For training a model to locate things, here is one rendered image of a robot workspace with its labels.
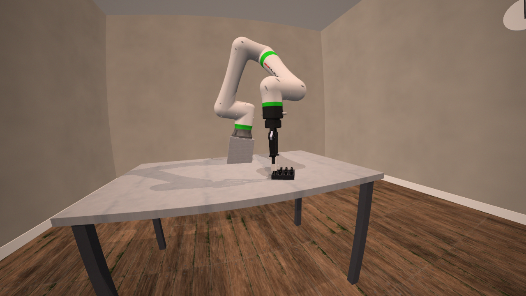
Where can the black square panel with knobs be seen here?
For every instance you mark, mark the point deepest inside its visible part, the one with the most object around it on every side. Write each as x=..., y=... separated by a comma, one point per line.
x=283, y=174

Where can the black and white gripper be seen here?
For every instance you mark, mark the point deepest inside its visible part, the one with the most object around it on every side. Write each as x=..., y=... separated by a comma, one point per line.
x=273, y=141

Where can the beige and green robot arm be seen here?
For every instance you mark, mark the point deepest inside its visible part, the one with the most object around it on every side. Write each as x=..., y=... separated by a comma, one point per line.
x=282, y=85

